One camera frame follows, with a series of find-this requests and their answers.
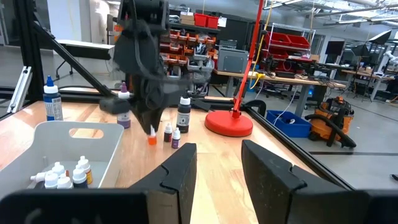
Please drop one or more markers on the grey metal machine box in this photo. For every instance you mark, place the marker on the grey metal machine box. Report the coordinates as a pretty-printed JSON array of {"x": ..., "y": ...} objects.
[{"x": 233, "y": 60}]

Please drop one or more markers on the white bench table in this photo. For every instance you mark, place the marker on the white bench table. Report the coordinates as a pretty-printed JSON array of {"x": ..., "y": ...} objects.
[{"x": 84, "y": 46}]

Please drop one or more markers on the small orange dropper bottle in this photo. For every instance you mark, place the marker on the small orange dropper bottle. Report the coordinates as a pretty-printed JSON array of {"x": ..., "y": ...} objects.
[{"x": 152, "y": 140}]

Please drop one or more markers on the red desk lamp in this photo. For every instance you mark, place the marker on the red desk lamp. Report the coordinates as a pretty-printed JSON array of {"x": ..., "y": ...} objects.
[{"x": 228, "y": 123}]

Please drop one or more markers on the cardboard box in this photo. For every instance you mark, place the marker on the cardboard box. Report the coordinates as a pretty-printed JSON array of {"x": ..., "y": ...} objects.
[{"x": 187, "y": 18}]

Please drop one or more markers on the wooden workbench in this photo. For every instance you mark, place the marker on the wooden workbench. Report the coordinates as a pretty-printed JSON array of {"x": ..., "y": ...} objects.
[{"x": 298, "y": 81}]

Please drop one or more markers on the purple food coloring bottle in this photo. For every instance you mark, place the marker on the purple food coloring bottle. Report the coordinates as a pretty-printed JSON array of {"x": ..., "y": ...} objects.
[{"x": 123, "y": 119}]

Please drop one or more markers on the red storage bin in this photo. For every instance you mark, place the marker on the red storage bin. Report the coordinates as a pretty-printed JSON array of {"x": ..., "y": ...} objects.
[
  {"x": 201, "y": 20},
  {"x": 213, "y": 21}
]

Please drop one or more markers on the black food coloring bottle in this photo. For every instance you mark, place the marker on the black food coloring bottle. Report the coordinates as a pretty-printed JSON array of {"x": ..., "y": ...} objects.
[{"x": 183, "y": 118}]

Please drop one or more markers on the small purple dropper bottle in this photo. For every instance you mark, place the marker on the small purple dropper bottle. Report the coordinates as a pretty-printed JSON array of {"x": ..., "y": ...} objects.
[{"x": 176, "y": 143}]

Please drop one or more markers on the small maroon dropper bottle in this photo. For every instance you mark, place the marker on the small maroon dropper bottle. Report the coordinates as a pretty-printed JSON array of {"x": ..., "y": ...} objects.
[{"x": 168, "y": 137}]

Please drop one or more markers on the orange shop vacuum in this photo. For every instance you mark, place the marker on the orange shop vacuum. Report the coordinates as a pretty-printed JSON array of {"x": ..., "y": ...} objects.
[{"x": 323, "y": 127}]

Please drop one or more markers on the shelf rack with orange bins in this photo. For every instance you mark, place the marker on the shelf rack with orange bins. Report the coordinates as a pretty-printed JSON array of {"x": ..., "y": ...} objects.
[{"x": 199, "y": 53}]

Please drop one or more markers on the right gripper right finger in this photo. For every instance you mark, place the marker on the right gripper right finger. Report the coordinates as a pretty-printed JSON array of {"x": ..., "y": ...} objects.
[{"x": 280, "y": 193}]

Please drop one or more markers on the blue food coloring bottle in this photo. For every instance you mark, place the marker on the blue food coloring bottle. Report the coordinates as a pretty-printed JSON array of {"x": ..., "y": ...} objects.
[{"x": 53, "y": 105}]

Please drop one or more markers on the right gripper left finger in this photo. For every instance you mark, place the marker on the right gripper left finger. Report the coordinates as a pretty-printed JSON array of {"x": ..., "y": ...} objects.
[{"x": 174, "y": 186}]

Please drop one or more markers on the black monitor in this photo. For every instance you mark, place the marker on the black monitor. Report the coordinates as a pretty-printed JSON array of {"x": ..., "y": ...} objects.
[{"x": 334, "y": 48}]

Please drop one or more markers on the silver aluminium bar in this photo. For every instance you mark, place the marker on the silver aluminium bar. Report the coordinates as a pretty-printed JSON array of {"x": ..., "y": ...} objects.
[{"x": 20, "y": 90}]

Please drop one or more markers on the grey plastic bin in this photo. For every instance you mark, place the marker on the grey plastic bin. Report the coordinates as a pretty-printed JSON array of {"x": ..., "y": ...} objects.
[{"x": 56, "y": 146}]

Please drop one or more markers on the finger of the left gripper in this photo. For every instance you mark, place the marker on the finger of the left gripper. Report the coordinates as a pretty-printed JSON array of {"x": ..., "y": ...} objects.
[
  {"x": 156, "y": 115},
  {"x": 143, "y": 116}
]

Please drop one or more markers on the blue storage bin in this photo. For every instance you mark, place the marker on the blue storage bin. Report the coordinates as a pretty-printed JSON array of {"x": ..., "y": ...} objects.
[{"x": 295, "y": 127}]

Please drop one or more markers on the small white-capped dropper bottle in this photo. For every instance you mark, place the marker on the small white-capped dropper bottle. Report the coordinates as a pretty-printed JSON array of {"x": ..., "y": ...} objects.
[
  {"x": 37, "y": 177},
  {"x": 84, "y": 166},
  {"x": 58, "y": 168},
  {"x": 64, "y": 182},
  {"x": 79, "y": 178},
  {"x": 51, "y": 180}
]

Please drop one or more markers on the black softbox light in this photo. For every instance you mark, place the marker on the black softbox light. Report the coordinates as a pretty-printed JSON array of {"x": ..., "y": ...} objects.
[{"x": 381, "y": 37}]

